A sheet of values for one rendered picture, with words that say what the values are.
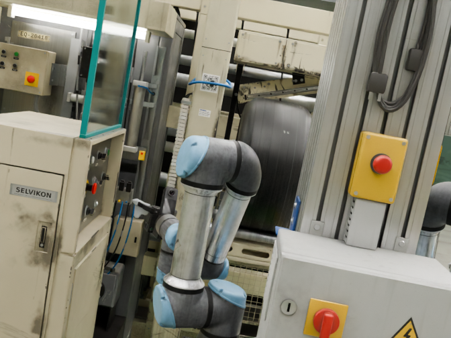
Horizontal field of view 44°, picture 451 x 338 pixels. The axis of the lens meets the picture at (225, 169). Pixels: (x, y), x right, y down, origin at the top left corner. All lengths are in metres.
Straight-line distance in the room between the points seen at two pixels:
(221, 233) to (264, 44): 1.26
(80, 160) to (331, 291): 0.99
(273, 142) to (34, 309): 1.07
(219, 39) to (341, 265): 1.56
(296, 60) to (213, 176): 1.33
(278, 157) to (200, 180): 0.82
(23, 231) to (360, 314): 1.16
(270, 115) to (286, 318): 1.39
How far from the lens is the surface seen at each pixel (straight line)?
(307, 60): 2.68
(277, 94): 2.80
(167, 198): 1.81
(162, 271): 1.68
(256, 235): 2.40
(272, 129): 2.25
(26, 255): 1.87
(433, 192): 1.58
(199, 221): 1.48
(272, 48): 2.67
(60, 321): 1.92
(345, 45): 1.17
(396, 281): 1.03
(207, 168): 1.43
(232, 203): 1.57
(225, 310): 1.59
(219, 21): 2.41
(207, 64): 2.40
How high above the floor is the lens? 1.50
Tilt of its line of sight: 8 degrees down
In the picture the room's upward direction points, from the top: 11 degrees clockwise
